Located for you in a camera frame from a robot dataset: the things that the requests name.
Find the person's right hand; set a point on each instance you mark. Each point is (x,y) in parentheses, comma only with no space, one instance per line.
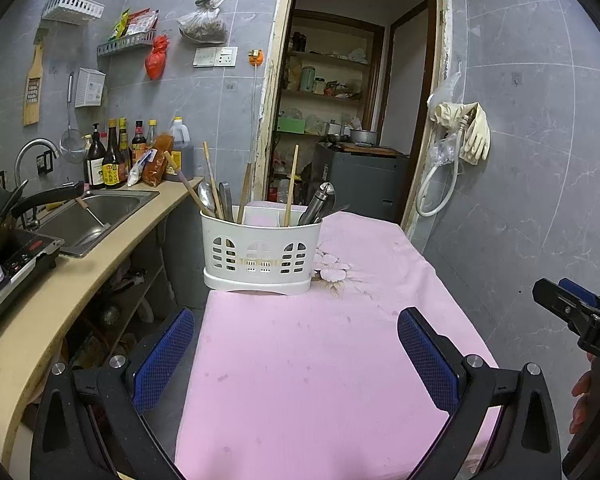
(581,392)

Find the clear bottle yellow cap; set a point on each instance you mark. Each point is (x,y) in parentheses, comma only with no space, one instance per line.
(152,135)

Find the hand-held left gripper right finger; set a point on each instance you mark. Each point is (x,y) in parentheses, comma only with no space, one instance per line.
(425,355)

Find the white box on wall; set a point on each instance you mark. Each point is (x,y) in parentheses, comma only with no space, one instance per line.
(90,87)

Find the wooden shelf unit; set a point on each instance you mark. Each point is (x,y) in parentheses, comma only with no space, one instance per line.
(330,57)

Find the tall soy sauce bottle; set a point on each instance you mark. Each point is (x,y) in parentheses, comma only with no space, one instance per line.
(112,170)

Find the grey wall shelf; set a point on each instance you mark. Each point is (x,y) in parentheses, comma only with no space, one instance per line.
(125,45)

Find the red chili packet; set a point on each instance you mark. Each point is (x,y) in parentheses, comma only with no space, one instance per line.
(157,162)

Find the white wall basket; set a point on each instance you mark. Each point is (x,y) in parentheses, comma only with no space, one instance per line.
(75,7)

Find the dark bottle yellow label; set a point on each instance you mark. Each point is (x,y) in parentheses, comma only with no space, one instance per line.
(124,145)

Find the stainless steel sink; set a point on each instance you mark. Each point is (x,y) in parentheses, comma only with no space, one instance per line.
(120,205)

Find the metal faucet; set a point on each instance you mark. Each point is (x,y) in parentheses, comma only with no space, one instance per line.
(22,152)

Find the large oil jug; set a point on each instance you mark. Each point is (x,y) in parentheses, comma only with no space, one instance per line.
(182,145)

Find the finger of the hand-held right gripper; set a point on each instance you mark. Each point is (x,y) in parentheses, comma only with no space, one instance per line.
(580,292)
(555,300)

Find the wooden door frame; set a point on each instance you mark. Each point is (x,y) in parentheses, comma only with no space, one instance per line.
(275,85)

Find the small glass jar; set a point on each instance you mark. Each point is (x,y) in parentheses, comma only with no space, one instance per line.
(320,86)

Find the red snack packets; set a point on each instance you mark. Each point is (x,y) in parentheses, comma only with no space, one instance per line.
(142,22)

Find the clear hanging plastic bag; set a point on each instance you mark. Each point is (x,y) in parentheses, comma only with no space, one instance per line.
(442,152)

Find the orange wall plug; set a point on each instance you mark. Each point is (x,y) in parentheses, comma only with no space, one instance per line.
(255,57)

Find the metal mesh strainer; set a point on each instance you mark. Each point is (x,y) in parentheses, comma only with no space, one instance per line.
(71,147)

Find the wooden cutting board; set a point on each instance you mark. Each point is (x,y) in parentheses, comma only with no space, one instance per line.
(372,150)

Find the pink floral tablecloth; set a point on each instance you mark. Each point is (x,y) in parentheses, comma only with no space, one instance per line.
(305,360)

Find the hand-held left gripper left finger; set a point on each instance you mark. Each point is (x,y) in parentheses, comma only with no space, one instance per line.
(162,355)

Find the white plastic utensil basket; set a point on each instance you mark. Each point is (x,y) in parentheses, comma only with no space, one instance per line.
(260,255)

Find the clear bag of dried goods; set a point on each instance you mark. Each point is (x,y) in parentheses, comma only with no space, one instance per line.
(202,25)

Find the wooden grater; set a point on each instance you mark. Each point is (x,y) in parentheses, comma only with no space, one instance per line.
(33,90)

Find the pale rubber glove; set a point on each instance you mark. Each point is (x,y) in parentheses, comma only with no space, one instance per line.
(476,135)
(447,115)

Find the black induction cooker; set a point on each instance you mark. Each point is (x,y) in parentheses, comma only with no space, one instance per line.
(25,265)

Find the red plastic bag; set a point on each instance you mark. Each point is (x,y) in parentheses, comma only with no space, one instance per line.
(156,62)

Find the beige kitchen countertop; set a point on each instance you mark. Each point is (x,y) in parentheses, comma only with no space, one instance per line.
(80,290)

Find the dark bottle red label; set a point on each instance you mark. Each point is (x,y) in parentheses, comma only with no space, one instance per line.
(139,142)

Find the grey cabinet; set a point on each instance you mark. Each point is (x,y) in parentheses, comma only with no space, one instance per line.
(365,185)

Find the metal fork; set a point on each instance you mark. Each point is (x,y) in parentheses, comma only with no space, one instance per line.
(230,202)

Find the dark pump bottle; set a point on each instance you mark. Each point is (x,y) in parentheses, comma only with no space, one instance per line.
(96,167)

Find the metal pot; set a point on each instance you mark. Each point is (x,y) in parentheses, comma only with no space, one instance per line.
(363,137)

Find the wall switch and socket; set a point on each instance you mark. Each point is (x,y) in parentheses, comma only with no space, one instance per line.
(204,56)

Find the white and blue bag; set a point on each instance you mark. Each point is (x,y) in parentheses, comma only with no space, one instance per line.
(140,170)

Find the green canister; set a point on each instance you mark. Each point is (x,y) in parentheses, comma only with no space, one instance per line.
(308,80)

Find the metal bowl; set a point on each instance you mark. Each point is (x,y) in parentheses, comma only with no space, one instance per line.
(337,138)

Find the green box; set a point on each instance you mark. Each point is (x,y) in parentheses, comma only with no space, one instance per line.
(290,126)

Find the green snack packet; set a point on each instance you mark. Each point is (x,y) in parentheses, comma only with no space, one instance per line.
(120,25)

